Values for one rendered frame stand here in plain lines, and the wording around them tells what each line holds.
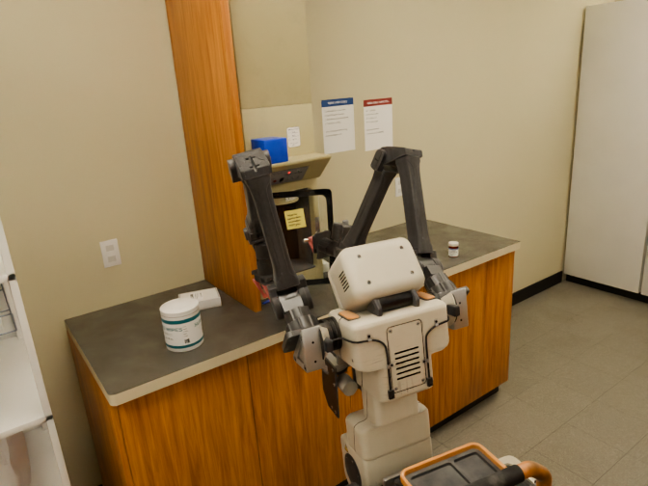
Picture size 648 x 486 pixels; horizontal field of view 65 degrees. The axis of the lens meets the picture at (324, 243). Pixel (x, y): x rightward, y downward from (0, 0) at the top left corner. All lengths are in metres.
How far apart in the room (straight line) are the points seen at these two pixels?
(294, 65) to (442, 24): 1.41
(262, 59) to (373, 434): 1.36
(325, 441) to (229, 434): 0.48
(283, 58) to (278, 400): 1.31
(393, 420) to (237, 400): 0.69
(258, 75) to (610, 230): 3.29
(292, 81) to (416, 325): 1.16
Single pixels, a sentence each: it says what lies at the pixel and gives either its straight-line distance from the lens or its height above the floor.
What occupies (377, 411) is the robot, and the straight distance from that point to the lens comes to 1.43.
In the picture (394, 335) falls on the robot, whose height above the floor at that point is 1.19.
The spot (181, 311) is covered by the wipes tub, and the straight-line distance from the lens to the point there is 1.80.
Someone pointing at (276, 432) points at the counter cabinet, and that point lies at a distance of 2.12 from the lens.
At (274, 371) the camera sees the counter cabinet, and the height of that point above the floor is 0.77.
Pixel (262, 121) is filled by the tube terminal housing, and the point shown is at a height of 1.66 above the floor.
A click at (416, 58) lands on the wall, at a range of 3.16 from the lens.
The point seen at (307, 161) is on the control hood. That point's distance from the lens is 2.02.
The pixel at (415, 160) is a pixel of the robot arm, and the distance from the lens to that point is 1.62.
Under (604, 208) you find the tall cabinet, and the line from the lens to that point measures 4.58.
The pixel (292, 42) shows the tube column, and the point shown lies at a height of 1.94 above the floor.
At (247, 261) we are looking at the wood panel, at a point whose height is 1.15.
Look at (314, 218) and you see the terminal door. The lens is 2.04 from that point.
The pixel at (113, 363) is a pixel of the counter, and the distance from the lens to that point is 1.90.
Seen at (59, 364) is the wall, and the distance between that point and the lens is 2.45.
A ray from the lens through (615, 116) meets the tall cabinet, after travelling 4.45.
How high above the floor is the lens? 1.80
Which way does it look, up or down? 18 degrees down
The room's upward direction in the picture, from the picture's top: 4 degrees counter-clockwise
